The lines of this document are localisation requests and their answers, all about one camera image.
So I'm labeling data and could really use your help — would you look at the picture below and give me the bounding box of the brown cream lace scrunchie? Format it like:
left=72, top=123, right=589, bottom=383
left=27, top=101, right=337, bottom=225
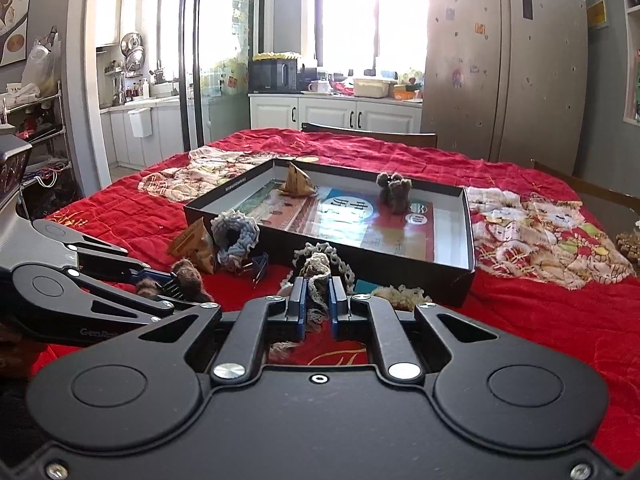
left=281, top=242, right=356, bottom=294

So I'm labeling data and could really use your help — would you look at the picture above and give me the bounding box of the light blue knitted scrunchie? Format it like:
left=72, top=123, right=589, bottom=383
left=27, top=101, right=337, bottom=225
left=210, top=209, right=260, bottom=272

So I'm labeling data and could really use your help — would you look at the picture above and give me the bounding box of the brown fuzzy hair clip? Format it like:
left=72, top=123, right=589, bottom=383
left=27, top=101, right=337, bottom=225
left=375, top=172, right=412, bottom=214

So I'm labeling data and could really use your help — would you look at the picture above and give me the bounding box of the tan triangular hair clip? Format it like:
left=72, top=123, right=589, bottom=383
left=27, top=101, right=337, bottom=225
left=279, top=162, right=317, bottom=197

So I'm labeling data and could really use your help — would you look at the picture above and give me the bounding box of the cream lace black scrunchie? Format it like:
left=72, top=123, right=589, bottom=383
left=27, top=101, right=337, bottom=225
left=269, top=252, right=331, bottom=362

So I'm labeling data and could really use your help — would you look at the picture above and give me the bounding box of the cream fluffy scrunchie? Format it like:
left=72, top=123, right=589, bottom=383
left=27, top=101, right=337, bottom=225
left=371, top=285, right=432, bottom=312

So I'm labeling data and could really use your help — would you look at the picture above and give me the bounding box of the black shallow box tray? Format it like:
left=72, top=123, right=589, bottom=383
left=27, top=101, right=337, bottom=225
left=184, top=158, right=475, bottom=307

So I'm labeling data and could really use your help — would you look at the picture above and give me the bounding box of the white hanging trash bin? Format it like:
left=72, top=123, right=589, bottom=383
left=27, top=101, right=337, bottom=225
left=128, top=107, right=153, bottom=139

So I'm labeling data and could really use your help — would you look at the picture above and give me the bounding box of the metal storage rack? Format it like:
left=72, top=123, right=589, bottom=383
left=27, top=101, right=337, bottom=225
left=1, top=80, right=79, bottom=219

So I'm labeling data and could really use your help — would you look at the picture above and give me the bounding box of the dark wooden chair back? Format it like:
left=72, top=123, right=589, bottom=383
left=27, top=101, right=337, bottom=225
left=300, top=122, right=437, bottom=148

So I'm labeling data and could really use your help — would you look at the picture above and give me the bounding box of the red teddy bear quilt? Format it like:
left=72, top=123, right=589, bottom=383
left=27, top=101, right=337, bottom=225
left=49, top=129, right=639, bottom=469

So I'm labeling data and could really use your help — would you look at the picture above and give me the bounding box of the white kitchen cabinet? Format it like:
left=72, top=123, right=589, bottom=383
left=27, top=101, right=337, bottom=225
left=248, top=92, right=422, bottom=134

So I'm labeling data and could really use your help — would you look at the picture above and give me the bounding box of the cream storage container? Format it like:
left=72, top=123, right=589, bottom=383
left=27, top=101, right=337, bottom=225
left=354, top=77, right=395, bottom=99

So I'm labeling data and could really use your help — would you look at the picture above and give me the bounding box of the white mug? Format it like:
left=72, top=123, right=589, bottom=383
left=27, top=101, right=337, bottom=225
left=308, top=79, right=332, bottom=94

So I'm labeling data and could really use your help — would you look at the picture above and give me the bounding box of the black microwave oven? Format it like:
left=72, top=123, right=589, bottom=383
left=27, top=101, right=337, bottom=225
left=248, top=58, right=298, bottom=93

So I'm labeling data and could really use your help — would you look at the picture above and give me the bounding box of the wooden chair right side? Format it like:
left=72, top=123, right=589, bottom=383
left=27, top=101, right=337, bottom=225
left=530, top=159, right=640, bottom=214

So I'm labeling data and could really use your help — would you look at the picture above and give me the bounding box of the silver double door refrigerator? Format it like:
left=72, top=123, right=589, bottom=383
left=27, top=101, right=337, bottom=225
left=422, top=0, right=588, bottom=174

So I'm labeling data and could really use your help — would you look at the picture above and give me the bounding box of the framed wall picture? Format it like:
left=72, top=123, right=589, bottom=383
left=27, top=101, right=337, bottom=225
left=0, top=0, right=30, bottom=66

